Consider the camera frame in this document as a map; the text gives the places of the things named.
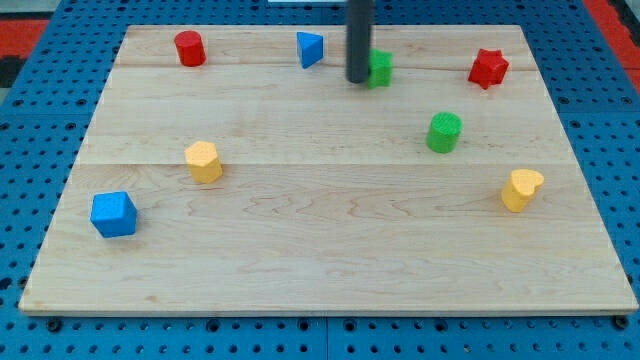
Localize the light wooden board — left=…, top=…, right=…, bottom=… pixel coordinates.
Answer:
left=19, top=25, right=638, bottom=317

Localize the yellow hexagon block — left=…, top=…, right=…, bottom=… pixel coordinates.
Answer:
left=184, top=141, right=223, bottom=183

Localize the green star block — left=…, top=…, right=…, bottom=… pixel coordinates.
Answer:
left=367, top=49, right=393, bottom=89

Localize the green cylinder block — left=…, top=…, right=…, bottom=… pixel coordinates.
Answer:
left=425, top=112, right=463, bottom=153

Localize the blue triangle block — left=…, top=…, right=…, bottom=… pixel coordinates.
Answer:
left=296, top=32, right=324, bottom=69

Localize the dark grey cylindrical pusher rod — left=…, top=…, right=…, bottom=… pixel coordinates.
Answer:
left=345, top=0, right=374, bottom=84

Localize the red cylinder block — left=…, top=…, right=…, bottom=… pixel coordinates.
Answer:
left=174, top=30, right=206, bottom=67

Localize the red star block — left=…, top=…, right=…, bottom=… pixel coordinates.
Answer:
left=468, top=48, right=509, bottom=90

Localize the yellow heart block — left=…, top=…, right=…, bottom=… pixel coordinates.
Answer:
left=500, top=169, right=545, bottom=213

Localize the blue cube block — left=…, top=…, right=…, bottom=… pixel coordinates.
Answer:
left=90, top=191, right=137, bottom=238

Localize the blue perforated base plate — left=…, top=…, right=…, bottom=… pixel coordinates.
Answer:
left=1, top=0, right=639, bottom=359

